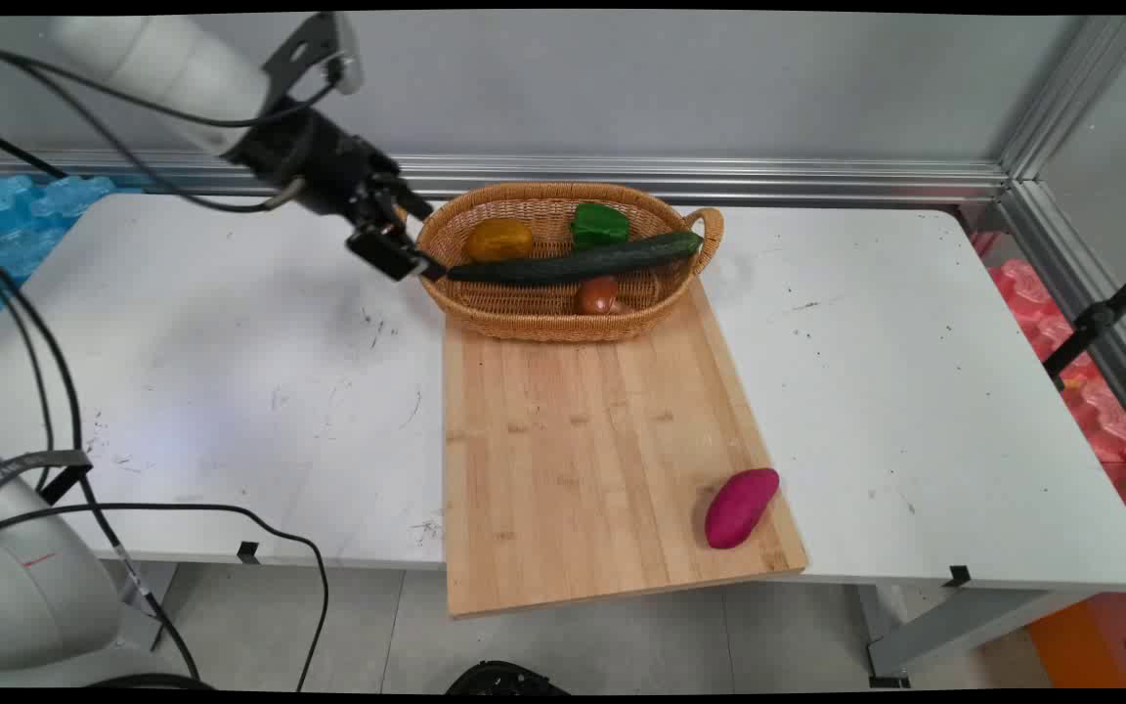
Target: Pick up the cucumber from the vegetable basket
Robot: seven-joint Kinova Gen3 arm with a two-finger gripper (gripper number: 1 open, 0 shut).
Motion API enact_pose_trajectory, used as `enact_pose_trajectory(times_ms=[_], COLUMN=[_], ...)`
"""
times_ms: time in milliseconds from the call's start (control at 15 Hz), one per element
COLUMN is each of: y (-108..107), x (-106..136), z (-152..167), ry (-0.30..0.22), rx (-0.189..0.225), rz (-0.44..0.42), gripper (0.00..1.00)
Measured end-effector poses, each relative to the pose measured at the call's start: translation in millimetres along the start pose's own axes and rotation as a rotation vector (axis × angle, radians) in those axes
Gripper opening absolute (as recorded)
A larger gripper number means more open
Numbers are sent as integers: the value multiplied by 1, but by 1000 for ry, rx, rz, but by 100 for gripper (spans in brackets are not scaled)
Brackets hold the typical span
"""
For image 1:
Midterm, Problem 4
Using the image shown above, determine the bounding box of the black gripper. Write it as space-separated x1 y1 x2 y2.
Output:
227 106 448 285

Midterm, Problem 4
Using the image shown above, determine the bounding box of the long dark green cucumber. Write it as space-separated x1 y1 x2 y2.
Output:
446 231 705 287

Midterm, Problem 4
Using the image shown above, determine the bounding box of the yellow toy potato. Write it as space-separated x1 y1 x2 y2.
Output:
465 217 535 264

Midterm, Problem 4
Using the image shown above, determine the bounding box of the woven wicker basket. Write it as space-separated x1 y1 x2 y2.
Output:
414 182 725 344

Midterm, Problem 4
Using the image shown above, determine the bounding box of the green toy bell pepper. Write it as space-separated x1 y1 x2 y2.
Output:
569 201 631 251

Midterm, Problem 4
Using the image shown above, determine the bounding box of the brown toy mushroom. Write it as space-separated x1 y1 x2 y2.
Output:
575 275 634 317

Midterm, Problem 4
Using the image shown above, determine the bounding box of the bamboo cutting board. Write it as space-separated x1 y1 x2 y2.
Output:
442 279 809 620

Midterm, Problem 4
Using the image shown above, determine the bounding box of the blue foam mat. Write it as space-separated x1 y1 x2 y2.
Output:
0 174 146 345

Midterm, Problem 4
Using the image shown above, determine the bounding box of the purple toy sweet potato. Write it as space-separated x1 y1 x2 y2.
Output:
704 467 781 550

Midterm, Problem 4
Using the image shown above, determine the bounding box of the black round floor object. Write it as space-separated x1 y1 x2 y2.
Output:
446 660 572 695

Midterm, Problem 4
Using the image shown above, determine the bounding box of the grey metal table leg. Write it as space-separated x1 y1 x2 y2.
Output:
856 583 1097 689

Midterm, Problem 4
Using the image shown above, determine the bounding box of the black tripod stand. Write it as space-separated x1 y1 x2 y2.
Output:
1042 250 1126 390

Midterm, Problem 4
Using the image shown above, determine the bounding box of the red foam mat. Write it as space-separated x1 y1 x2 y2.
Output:
969 231 1126 549

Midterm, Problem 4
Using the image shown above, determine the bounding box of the orange floor panel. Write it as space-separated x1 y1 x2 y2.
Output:
1025 577 1126 690

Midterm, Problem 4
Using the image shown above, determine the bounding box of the black gripper cable silver plug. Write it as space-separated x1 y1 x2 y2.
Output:
0 57 310 214

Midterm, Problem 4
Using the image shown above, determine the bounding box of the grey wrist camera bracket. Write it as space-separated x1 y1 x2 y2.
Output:
262 12 366 101

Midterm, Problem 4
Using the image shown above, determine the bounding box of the aluminium back frame rail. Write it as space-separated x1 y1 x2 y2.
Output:
0 149 1012 206

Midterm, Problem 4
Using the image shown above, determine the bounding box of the thin black camera cable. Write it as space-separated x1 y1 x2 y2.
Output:
0 41 341 130

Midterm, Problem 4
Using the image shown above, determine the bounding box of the black cable over floor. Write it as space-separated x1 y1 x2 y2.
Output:
0 502 331 692

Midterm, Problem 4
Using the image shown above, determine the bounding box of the thick black hanging cable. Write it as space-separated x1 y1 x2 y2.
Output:
0 240 204 685

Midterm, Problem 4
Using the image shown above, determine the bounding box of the black cable behind table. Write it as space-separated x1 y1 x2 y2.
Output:
0 119 69 181

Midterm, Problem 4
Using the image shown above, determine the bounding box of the thin black hanging cable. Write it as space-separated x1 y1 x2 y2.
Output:
0 262 58 495

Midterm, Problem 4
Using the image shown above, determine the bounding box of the black printed velcro strap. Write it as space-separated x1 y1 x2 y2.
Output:
0 448 95 513

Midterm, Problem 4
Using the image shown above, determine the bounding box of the aluminium side frame rail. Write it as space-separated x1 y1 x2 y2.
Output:
995 179 1126 457

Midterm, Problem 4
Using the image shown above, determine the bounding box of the aluminium corner frame post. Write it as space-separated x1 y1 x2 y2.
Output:
997 14 1126 185

